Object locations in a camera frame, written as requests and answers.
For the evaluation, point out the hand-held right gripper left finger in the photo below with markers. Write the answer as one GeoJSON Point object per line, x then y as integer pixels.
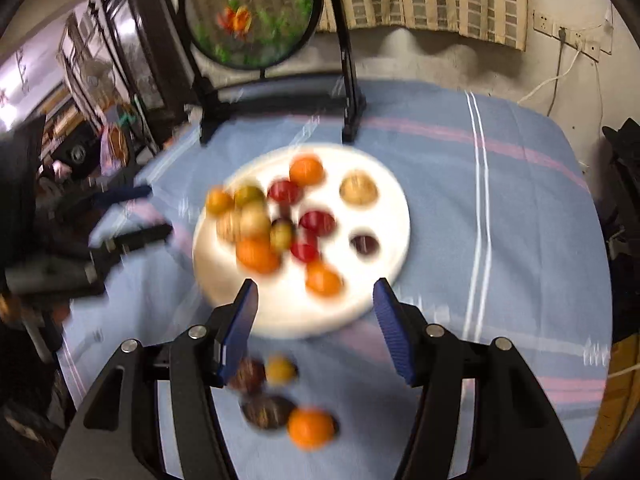
{"type": "Point", "coordinates": [239, 330]}

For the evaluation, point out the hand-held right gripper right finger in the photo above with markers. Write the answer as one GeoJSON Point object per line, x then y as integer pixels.
{"type": "Point", "coordinates": [392, 330]}

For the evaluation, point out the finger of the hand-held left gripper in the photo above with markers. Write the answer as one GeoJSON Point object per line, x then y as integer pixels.
{"type": "Point", "coordinates": [122, 194]}
{"type": "Point", "coordinates": [135, 240]}

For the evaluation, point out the dark red fruit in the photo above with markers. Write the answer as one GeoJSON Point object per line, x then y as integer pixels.
{"type": "Point", "coordinates": [248, 375]}

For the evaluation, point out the orange fruit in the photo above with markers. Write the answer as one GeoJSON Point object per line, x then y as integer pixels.
{"type": "Point", "coordinates": [257, 255]}
{"type": "Point", "coordinates": [311, 427]}
{"type": "Point", "coordinates": [324, 280]}
{"type": "Point", "coordinates": [306, 170]}

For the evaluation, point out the dark brown fruit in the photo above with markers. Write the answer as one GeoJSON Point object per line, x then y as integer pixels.
{"type": "Point", "coordinates": [267, 410]}

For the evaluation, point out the dark purple fruit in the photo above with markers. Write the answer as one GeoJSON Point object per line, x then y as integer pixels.
{"type": "Point", "coordinates": [364, 245]}

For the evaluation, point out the tan fruit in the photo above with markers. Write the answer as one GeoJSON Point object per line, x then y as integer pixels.
{"type": "Point", "coordinates": [358, 189]}
{"type": "Point", "coordinates": [229, 227]}
{"type": "Point", "coordinates": [256, 221]}

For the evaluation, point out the green yellow fruit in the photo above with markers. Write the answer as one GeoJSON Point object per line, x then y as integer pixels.
{"type": "Point", "coordinates": [281, 235]}
{"type": "Point", "coordinates": [249, 195]}

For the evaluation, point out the white round plate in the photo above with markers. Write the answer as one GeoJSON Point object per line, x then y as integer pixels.
{"type": "Point", "coordinates": [389, 210]}

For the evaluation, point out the blue striped tablecloth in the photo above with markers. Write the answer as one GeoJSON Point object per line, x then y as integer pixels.
{"type": "Point", "coordinates": [500, 260]}

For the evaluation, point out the dark wooden cabinet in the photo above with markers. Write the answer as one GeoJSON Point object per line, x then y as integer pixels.
{"type": "Point", "coordinates": [160, 50]}

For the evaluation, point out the round goldfish screen with stand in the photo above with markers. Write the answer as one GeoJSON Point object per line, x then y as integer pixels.
{"type": "Point", "coordinates": [250, 15]}

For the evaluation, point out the orange wooden box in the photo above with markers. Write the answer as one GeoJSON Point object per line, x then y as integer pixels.
{"type": "Point", "coordinates": [615, 410]}

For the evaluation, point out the black bag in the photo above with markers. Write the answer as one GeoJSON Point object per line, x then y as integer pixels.
{"type": "Point", "coordinates": [625, 140]}

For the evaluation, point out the white wall outlet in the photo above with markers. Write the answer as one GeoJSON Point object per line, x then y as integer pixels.
{"type": "Point", "coordinates": [575, 32]}

